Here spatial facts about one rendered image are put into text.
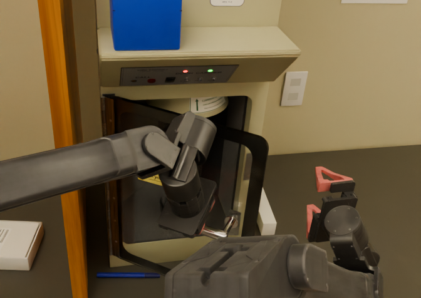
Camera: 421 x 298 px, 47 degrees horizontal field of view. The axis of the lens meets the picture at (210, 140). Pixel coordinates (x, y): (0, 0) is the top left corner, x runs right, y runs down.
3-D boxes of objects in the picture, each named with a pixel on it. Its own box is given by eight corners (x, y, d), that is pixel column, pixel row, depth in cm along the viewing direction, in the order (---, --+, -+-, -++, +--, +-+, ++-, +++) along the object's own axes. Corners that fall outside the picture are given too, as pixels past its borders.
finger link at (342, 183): (336, 156, 93) (359, 186, 85) (329, 184, 97) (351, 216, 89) (304, 159, 91) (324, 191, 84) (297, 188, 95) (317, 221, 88)
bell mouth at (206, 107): (140, 81, 108) (140, 59, 105) (217, 79, 112) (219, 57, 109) (150, 121, 93) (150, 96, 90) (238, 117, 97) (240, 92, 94)
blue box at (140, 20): (110, 28, 80) (108, -28, 75) (170, 27, 82) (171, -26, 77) (114, 51, 72) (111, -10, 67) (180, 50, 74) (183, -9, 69)
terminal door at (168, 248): (114, 253, 107) (107, 93, 86) (243, 303, 98) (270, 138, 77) (113, 256, 107) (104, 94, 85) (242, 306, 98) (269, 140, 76)
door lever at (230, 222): (190, 213, 91) (190, 203, 90) (237, 228, 88) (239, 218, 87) (178, 231, 87) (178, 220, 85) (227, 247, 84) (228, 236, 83)
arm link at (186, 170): (150, 178, 68) (188, 186, 67) (167, 139, 72) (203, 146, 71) (160, 200, 74) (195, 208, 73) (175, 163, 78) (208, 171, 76)
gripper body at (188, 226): (158, 228, 78) (148, 207, 72) (183, 176, 83) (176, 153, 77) (194, 240, 76) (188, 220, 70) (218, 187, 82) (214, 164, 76)
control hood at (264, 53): (98, 81, 85) (95, 27, 80) (271, 76, 93) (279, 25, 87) (101, 113, 76) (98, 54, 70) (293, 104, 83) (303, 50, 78)
